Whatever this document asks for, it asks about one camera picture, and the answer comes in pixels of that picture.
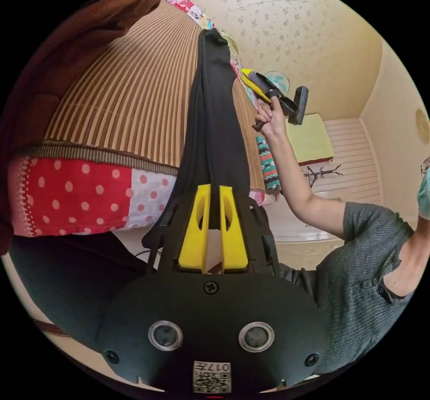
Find bed with woven mat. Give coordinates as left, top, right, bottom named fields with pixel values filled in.
left=6, top=0, right=281, bottom=239

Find dark coat stand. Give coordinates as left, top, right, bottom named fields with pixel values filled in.
left=303, top=164, right=344, bottom=189

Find patterned rolled blanket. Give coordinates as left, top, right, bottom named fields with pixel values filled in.
left=256, top=133, right=282, bottom=196

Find black pants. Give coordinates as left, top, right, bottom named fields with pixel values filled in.
left=175, top=28, right=253, bottom=195

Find teal standing fan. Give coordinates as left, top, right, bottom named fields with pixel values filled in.
left=264, top=69, right=291, bottom=95

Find person's body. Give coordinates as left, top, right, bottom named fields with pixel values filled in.
left=10, top=156, right=430, bottom=378

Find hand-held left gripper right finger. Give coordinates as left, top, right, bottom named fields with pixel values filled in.
left=219, top=186, right=249, bottom=270

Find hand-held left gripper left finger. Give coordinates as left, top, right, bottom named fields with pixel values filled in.
left=178, top=184, right=212, bottom=270

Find person's right forearm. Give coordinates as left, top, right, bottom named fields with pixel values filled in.
left=263, top=121, right=348, bottom=240

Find person's right hand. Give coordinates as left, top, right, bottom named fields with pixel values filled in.
left=254, top=98, right=287, bottom=137

